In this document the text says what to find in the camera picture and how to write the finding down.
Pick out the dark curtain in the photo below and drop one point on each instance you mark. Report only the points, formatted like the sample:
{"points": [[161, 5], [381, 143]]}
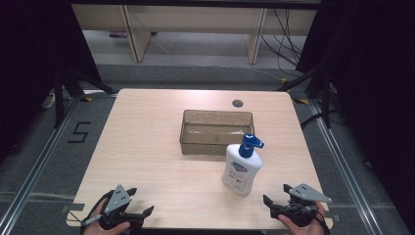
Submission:
{"points": [[32, 65], [375, 81]]}

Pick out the person's right hand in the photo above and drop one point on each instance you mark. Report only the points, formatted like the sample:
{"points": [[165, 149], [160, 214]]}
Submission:
{"points": [[306, 230]]}

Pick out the beige wooden desk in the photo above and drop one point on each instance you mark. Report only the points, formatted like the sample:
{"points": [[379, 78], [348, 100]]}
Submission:
{"points": [[195, 18]]}

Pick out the white pump bottle blue cap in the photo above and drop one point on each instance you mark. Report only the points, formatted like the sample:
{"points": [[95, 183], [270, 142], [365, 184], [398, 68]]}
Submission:
{"points": [[239, 173]]}

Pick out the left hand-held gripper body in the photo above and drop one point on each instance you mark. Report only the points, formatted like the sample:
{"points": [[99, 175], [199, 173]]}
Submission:
{"points": [[118, 199]]}

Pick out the person's left hand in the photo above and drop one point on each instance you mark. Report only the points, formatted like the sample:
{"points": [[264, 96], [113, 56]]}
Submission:
{"points": [[98, 230]]}

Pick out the small pink object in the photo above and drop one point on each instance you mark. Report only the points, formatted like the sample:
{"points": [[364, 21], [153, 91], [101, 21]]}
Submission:
{"points": [[117, 34]]}

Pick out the black metal stand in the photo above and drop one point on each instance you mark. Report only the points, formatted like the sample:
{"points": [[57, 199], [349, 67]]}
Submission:
{"points": [[59, 98], [325, 98]]}

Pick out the clear brown plastic box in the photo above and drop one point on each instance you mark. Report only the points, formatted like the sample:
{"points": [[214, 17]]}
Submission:
{"points": [[208, 133]]}

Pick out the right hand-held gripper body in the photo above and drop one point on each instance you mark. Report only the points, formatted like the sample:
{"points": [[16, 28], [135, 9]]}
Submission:
{"points": [[305, 193]]}

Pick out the metal floor rail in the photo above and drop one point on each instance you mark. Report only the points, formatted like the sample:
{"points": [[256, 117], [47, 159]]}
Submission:
{"points": [[36, 169], [345, 176]]}

